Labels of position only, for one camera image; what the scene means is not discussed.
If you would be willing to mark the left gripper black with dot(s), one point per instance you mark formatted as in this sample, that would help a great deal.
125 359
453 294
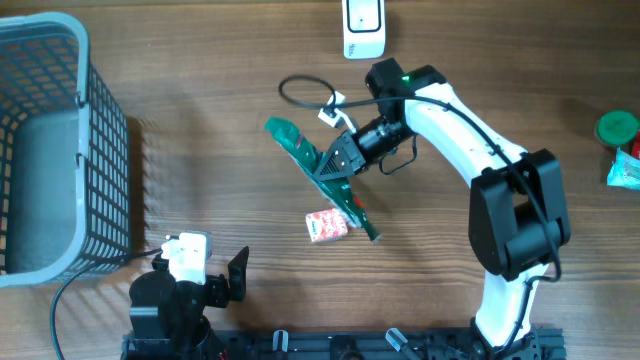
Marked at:
220 294

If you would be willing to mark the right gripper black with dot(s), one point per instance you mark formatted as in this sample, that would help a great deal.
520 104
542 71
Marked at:
352 155

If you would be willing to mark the green 3M gloves pack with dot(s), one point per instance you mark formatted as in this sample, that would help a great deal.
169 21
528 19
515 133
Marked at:
306 156

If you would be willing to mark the small red white carton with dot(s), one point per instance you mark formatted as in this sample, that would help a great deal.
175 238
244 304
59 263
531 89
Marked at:
326 226

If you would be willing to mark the green lid jar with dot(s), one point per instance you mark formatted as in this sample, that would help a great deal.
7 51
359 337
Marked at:
616 128

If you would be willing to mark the teal white tissue pack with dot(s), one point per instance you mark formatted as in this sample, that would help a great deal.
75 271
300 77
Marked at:
625 171

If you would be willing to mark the red white toothpaste box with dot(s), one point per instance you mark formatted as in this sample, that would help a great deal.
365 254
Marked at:
635 150

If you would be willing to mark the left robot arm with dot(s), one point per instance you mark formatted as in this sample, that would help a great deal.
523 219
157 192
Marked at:
167 315

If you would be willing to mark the white barcode scanner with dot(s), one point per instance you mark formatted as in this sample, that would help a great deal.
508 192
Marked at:
364 29

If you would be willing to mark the grey plastic mesh basket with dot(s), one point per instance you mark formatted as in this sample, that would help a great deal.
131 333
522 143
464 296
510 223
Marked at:
65 154

